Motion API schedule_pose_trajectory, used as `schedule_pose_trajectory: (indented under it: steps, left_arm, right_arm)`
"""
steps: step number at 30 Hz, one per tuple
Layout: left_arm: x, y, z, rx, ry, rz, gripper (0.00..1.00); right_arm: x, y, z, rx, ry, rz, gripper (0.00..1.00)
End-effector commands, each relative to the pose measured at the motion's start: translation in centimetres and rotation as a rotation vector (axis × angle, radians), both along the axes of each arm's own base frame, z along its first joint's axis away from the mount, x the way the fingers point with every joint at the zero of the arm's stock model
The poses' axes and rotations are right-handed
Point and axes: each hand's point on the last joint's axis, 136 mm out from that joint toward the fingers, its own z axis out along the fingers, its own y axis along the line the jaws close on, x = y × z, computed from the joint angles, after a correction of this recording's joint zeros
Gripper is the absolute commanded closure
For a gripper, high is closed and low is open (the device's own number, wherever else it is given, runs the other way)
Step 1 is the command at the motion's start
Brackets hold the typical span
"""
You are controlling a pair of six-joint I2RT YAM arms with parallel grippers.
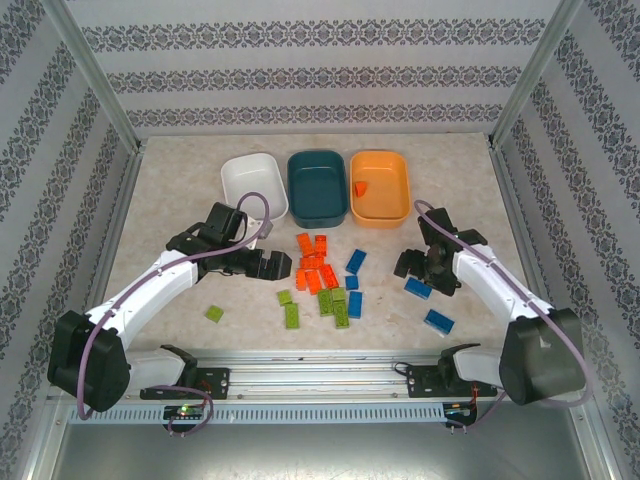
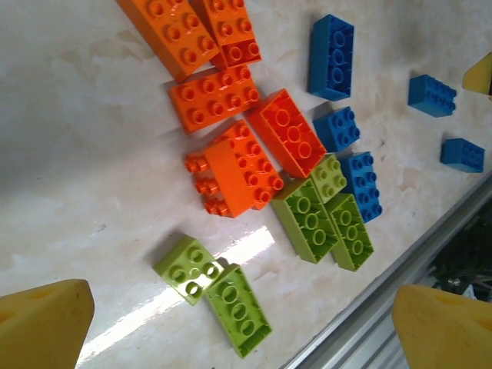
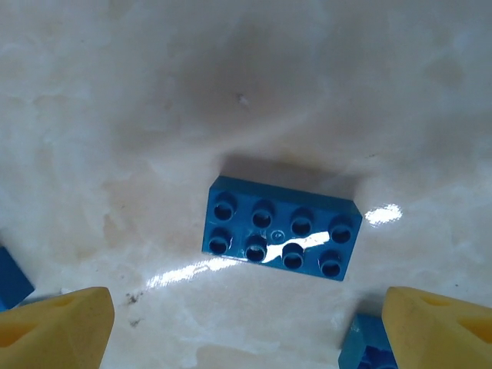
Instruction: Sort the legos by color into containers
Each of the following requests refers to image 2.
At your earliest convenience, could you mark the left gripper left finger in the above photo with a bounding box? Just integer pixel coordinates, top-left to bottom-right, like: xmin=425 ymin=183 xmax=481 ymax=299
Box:
xmin=0 ymin=279 xmax=95 ymax=369

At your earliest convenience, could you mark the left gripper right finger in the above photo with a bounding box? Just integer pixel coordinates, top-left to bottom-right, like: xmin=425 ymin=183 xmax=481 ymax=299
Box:
xmin=391 ymin=283 xmax=492 ymax=369

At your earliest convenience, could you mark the long green lego brick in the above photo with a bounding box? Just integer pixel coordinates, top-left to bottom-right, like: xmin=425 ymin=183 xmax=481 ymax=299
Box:
xmin=270 ymin=177 xmax=341 ymax=265
xmin=204 ymin=263 xmax=274 ymax=360
xmin=324 ymin=192 xmax=374 ymax=273

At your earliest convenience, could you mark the small blue lego brick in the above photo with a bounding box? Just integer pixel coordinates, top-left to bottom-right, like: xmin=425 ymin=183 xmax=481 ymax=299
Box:
xmin=312 ymin=106 xmax=361 ymax=154

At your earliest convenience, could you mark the small green lego brick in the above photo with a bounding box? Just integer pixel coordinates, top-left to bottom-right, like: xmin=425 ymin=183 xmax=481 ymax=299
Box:
xmin=153 ymin=234 xmax=227 ymax=308
xmin=309 ymin=154 xmax=349 ymax=205

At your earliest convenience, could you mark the orange lego brick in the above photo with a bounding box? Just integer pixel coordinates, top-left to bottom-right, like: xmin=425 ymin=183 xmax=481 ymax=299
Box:
xmin=213 ymin=118 xmax=286 ymax=211
xmin=167 ymin=65 xmax=261 ymax=135
xmin=189 ymin=0 xmax=263 ymax=71
xmin=245 ymin=88 xmax=328 ymax=179
xmin=184 ymin=138 xmax=255 ymax=220
xmin=116 ymin=0 xmax=221 ymax=82

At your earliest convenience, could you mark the aluminium base rail beam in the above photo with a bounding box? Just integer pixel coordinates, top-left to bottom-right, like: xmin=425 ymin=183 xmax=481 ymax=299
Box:
xmin=279 ymin=179 xmax=492 ymax=369

